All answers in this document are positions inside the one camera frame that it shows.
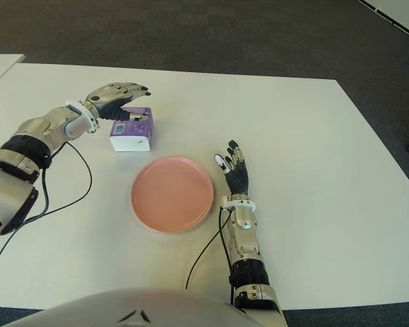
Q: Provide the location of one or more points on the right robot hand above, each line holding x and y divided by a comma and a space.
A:
238, 180

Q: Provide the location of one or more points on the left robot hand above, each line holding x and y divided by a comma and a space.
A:
105, 95

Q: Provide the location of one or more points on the purple tissue pack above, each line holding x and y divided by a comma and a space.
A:
133, 143

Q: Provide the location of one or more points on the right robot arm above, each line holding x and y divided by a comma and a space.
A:
245, 245

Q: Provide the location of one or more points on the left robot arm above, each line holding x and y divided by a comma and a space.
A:
54, 122

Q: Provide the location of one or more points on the pink plate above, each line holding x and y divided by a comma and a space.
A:
172, 194

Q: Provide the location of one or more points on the white neighbouring table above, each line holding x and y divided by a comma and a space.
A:
0, 68

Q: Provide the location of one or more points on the silver robot torso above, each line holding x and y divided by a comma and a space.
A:
105, 310

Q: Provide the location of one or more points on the white baseboard panel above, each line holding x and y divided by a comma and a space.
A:
402, 13

